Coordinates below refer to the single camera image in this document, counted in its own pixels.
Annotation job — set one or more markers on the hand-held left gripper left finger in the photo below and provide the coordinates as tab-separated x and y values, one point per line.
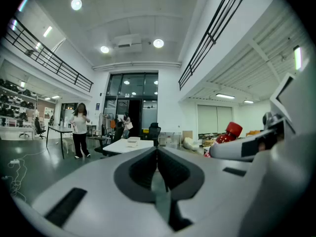
98	181

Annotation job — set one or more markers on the round ceiling light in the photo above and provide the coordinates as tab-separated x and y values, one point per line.
158	43
104	49
76	4

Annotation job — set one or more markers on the long ceiling light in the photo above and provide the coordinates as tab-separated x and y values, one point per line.
248	101
225	96

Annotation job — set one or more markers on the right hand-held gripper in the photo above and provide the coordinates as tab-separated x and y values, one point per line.
281	181

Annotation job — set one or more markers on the grey lidded box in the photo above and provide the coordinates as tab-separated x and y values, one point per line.
133	142

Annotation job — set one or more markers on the red-capped dark bottle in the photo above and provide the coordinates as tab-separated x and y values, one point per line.
233	128

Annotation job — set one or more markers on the white ceiling air conditioner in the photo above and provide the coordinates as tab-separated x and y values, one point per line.
128	43

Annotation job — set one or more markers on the glass entrance door black frame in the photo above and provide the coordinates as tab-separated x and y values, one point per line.
133	88

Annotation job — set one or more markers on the grey table black legs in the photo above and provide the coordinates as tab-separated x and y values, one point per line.
59	128

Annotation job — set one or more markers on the black balcony railing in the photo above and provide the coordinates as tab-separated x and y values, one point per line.
209	36
49	58

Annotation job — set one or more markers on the yellow plastic bin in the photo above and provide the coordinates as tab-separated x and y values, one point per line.
146	130

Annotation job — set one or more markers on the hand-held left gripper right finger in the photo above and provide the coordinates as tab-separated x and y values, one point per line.
212	194

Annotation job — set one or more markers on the window with white roller blinds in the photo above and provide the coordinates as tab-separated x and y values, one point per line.
214	118

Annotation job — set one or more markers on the small white stool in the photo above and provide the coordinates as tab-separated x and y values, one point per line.
67	143

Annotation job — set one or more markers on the white sack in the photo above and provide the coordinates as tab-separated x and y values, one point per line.
190	143

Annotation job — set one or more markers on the white shelf of black helmets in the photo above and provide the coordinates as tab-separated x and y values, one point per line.
12	107

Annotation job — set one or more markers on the orange chair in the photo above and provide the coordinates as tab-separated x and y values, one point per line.
112	124

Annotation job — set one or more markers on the white power strip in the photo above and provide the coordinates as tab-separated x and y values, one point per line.
4	177
14	161

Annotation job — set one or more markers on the black office chair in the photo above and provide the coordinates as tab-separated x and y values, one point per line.
154	132
39	127
118	132

